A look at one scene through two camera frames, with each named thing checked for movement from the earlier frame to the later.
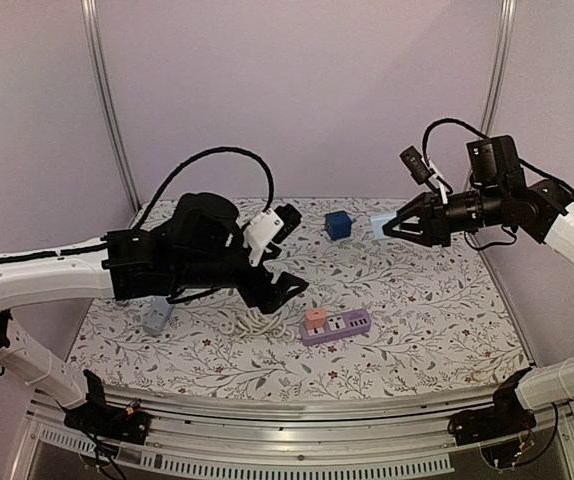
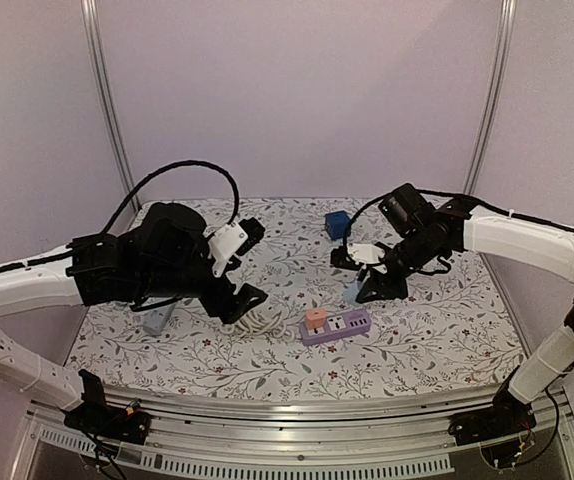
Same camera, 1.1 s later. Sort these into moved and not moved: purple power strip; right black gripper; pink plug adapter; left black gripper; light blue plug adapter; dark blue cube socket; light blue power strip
Moved: right black gripper; left black gripper; light blue plug adapter
Not moved: dark blue cube socket; pink plug adapter; purple power strip; light blue power strip
